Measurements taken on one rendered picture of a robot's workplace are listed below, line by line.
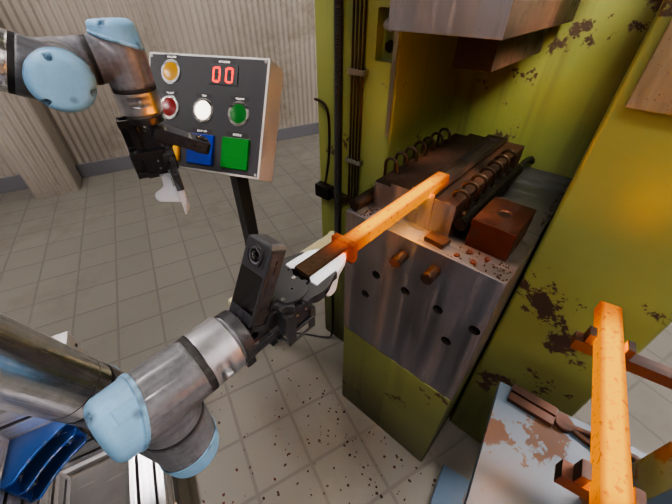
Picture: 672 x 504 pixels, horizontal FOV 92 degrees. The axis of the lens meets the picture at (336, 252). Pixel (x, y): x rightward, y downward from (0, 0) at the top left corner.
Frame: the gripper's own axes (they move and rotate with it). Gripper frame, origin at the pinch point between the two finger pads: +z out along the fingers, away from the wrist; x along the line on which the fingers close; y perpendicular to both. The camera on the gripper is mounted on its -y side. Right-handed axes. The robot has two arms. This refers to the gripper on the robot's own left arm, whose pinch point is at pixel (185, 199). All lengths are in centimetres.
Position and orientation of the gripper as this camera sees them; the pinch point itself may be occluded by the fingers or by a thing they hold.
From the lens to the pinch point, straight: 86.4
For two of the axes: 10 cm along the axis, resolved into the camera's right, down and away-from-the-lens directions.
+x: 4.8, 5.6, -6.8
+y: -8.8, 3.1, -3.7
